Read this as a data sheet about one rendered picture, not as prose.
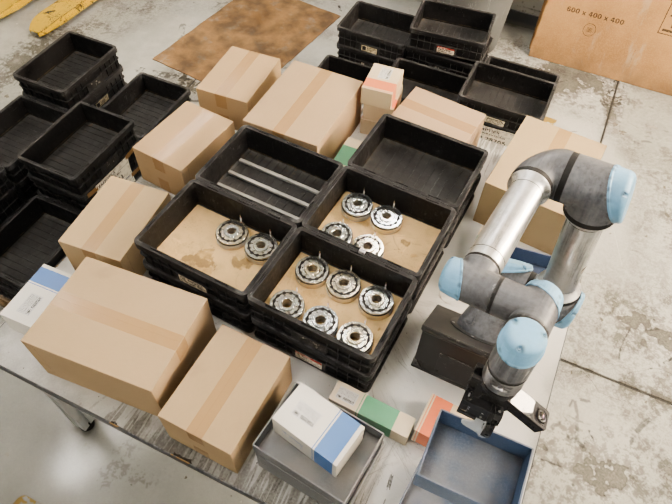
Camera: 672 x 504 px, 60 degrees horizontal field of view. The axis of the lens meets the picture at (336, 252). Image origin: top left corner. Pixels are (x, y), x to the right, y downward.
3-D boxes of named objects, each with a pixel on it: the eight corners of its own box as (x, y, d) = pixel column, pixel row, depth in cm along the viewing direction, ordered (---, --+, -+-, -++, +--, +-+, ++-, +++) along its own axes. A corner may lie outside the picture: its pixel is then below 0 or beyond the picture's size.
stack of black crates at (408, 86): (458, 130, 323) (471, 78, 295) (440, 165, 306) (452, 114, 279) (391, 108, 332) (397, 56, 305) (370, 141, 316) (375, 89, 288)
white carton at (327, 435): (362, 439, 153) (365, 427, 146) (335, 477, 147) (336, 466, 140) (302, 395, 160) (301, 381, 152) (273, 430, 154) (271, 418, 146)
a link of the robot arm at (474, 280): (531, 126, 134) (438, 266, 107) (579, 141, 130) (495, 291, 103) (520, 165, 143) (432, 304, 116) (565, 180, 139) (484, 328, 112)
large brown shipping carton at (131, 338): (217, 332, 182) (207, 298, 166) (167, 420, 165) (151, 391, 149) (106, 292, 190) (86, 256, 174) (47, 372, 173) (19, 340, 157)
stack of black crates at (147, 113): (155, 123, 320) (140, 71, 292) (202, 141, 313) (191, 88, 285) (108, 171, 298) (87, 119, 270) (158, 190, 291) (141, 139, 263)
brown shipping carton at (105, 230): (123, 206, 212) (111, 175, 199) (178, 223, 208) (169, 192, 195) (74, 270, 195) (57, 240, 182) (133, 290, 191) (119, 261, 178)
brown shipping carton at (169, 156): (193, 132, 235) (186, 100, 223) (238, 153, 229) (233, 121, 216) (142, 178, 220) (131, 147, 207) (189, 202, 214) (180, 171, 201)
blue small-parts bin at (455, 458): (525, 458, 125) (534, 448, 119) (506, 528, 117) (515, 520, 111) (435, 419, 130) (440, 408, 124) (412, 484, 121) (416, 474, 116)
